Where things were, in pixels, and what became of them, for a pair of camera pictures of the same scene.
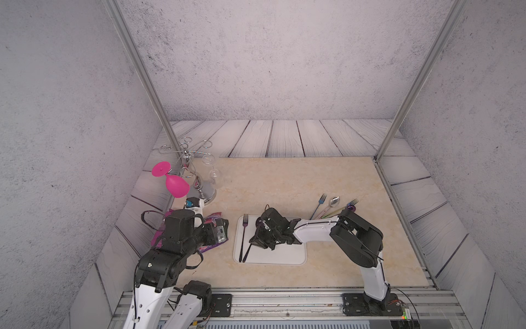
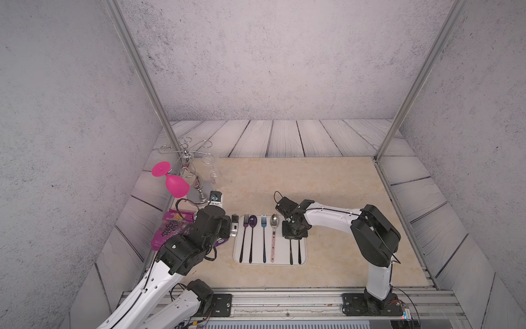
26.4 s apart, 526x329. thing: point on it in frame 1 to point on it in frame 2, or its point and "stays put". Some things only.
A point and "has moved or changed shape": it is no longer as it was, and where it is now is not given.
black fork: x=244 y=224 stays put
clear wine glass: x=216 y=177 stays put
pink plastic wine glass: x=177 y=186 stays put
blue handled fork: x=320 y=202 has moved or changed shape
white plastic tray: x=281 y=253 stays put
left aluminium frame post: x=118 y=16 stays put
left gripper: x=214 y=237 to x=226 y=223
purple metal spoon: x=246 y=253 to x=253 y=221
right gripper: x=257 y=238 to x=301 y=234
